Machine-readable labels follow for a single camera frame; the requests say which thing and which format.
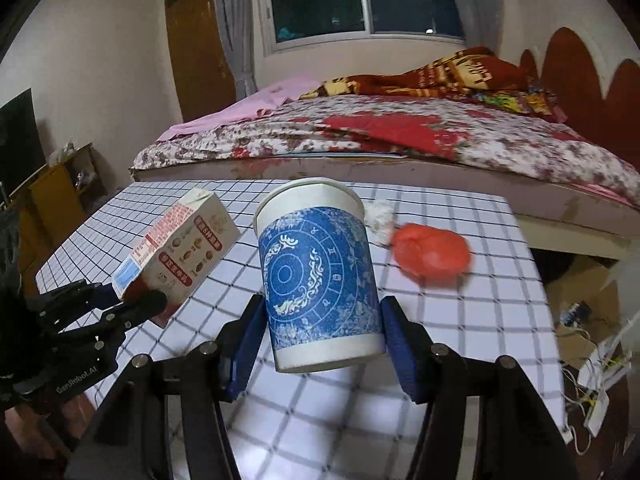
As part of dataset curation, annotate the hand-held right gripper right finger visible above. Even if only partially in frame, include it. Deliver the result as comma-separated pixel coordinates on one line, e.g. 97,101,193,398
381,296,571,480

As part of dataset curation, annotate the wooden cabinet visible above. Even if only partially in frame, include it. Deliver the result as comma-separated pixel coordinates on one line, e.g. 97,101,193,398
0,142,108,281

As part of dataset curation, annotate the red-brown scalloped headboard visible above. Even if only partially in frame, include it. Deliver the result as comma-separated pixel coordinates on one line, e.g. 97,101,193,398
519,26,640,171

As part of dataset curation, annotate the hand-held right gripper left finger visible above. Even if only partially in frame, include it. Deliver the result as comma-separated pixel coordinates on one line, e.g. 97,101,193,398
65,294,269,480

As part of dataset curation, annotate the black television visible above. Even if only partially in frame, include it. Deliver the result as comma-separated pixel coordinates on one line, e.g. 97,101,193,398
0,88,47,193

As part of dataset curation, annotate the wooden door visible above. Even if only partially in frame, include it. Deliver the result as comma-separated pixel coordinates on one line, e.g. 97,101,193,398
165,0,237,123

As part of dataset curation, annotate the white checked tablecloth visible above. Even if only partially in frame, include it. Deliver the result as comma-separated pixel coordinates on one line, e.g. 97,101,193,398
35,178,568,480

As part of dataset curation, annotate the pink sheet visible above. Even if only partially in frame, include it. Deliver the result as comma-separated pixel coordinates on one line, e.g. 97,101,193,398
156,76,321,143

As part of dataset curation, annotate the red patterned blanket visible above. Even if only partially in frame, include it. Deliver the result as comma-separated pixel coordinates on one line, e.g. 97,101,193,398
300,46,571,123

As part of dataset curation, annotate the red plastic bag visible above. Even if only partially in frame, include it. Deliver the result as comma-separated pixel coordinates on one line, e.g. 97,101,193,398
390,223,472,281

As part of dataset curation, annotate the bed with floral sheet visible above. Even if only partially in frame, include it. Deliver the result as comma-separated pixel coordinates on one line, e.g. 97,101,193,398
129,92,640,261

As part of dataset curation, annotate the crumpled white tissue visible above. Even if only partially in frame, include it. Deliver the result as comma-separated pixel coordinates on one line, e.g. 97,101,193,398
364,200,396,247

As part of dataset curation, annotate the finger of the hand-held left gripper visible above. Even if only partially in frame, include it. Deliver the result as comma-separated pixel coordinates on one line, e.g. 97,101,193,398
65,290,168,356
27,281,117,328

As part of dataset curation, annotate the white power strip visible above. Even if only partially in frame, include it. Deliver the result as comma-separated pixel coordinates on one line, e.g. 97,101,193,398
583,392,609,436

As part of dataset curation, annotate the grey curtain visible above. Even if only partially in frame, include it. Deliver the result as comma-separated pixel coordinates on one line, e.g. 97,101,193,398
442,0,503,56
210,0,258,100

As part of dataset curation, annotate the cardboard box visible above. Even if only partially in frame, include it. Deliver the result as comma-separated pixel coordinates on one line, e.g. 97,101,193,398
542,255,631,361

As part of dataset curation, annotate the window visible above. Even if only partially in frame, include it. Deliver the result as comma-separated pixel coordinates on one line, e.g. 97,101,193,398
256,0,466,53

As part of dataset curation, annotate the pink and white milk carton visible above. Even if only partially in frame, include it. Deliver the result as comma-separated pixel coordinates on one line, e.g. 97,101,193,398
111,187,241,330

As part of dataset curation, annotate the blue patterned paper cup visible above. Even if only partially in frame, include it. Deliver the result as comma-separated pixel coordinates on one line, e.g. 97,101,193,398
252,176,388,374

